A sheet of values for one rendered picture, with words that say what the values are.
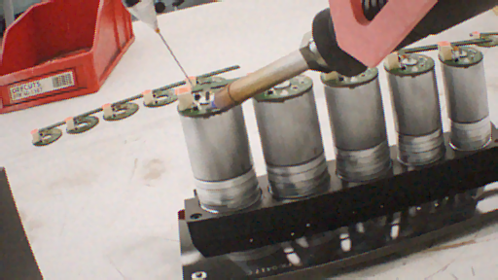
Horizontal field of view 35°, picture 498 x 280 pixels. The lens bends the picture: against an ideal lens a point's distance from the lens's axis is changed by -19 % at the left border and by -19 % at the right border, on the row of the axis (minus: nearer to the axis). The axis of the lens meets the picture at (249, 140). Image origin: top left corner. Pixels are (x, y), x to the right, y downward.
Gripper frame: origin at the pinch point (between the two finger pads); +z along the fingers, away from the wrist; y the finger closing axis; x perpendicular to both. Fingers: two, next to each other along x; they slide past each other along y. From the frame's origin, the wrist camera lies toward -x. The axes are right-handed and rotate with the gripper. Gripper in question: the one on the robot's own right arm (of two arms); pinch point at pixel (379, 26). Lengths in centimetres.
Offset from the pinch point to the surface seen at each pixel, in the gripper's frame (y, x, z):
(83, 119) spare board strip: -8.2, -20.6, 22.5
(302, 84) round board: -3.1, -3.8, 6.5
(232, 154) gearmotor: -0.3, -4.3, 8.9
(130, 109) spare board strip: -10.3, -18.1, 21.1
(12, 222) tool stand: 9.7, -7.2, 9.1
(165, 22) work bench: -25.8, -29.1, 27.1
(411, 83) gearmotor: -5.6, -0.2, 5.0
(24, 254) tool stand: 9.7, -6.5, 10.4
